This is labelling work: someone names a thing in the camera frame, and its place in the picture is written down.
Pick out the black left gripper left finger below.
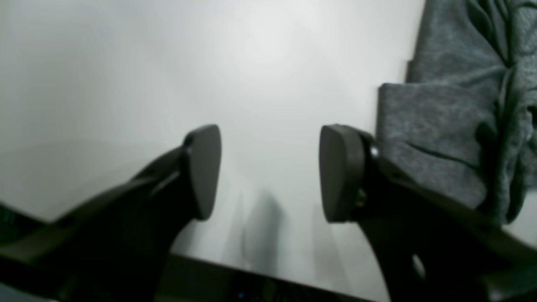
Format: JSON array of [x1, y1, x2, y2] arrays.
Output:
[[1, 124, 222, 302]]

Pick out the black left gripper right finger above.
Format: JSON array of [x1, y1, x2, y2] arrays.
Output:
[[319, 124, 537, 302]]

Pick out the grey t-shirt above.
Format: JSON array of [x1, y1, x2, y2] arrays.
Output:
[[376, 0, 537, 225]]

